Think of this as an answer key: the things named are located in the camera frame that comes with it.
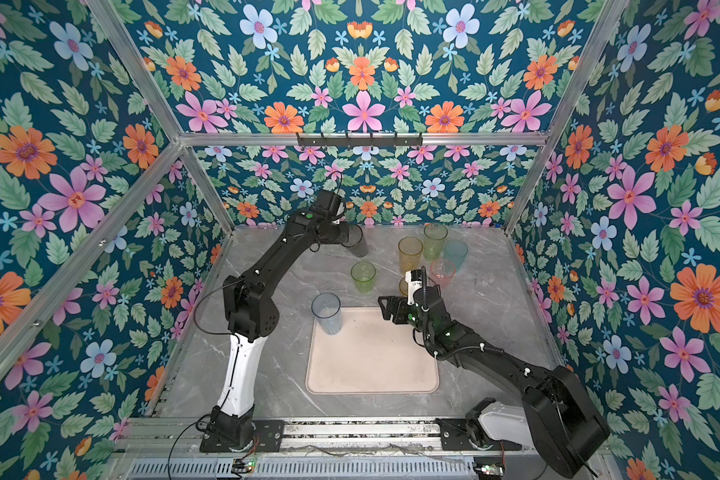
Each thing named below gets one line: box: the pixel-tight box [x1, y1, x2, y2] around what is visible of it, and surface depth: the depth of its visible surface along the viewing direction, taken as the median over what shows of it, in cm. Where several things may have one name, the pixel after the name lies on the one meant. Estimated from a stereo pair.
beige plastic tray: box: [305, 306, 440, 395], surface depth 88 cm
